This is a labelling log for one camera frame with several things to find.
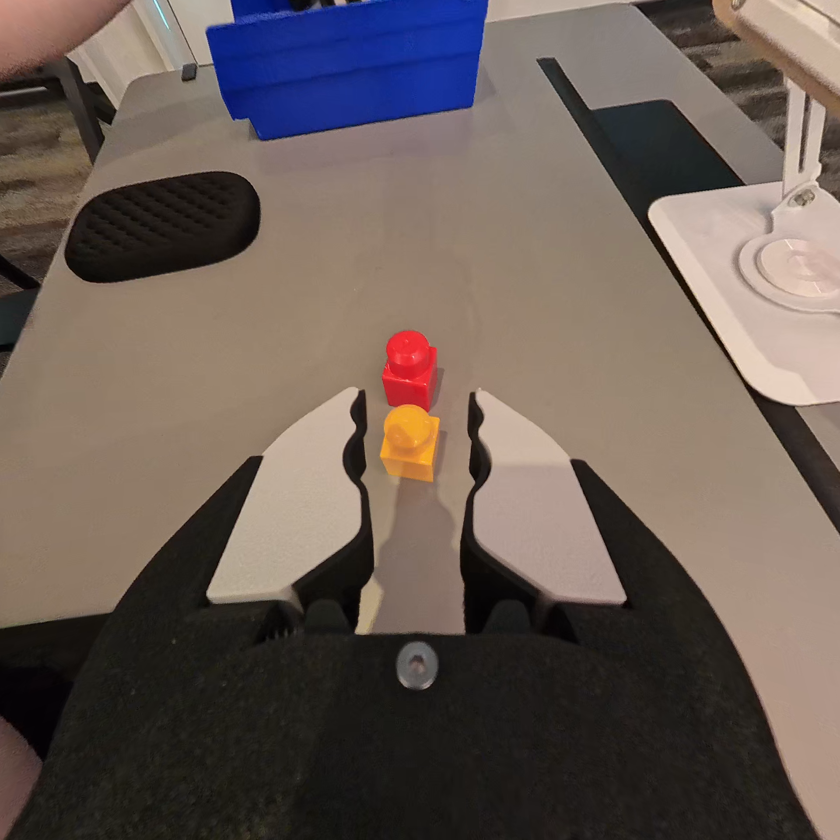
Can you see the person's right knee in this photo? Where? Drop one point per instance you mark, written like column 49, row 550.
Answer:
column 16, row 774

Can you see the black oval pad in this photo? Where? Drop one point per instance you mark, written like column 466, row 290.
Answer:
column 164, row 226

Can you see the blue plastic bin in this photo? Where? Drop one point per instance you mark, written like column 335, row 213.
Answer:
column 354, row 72

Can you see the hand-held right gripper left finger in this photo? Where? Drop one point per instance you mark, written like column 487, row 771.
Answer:
column 282, row 525

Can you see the person's left forearm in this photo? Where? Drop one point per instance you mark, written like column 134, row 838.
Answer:
column 46, row 33

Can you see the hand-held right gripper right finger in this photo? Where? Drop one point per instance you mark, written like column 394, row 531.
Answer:
column 544, row 525

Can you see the red mega block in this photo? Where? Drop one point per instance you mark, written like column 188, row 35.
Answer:
column 408, row 374

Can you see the orange mega block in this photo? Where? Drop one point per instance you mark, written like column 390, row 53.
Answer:
column 407, row 446

